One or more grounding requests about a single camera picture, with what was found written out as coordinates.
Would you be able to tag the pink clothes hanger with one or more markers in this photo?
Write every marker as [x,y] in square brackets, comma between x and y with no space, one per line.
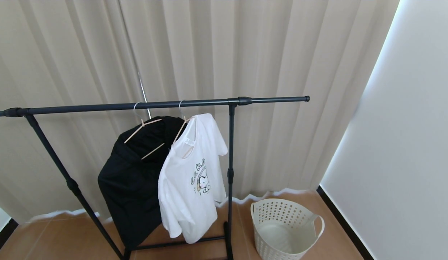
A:
[180,131]
[141,124]

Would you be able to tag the white printed garment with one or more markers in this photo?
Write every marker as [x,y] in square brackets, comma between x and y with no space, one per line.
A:
[188,202]

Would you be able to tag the black shorts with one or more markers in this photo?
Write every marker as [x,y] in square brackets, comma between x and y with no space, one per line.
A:
[130,195]

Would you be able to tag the white laundry basket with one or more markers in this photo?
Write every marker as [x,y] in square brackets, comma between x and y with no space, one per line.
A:
[281,234]

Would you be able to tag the black clothes rack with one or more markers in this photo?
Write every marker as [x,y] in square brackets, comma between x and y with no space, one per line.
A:
[101,107]

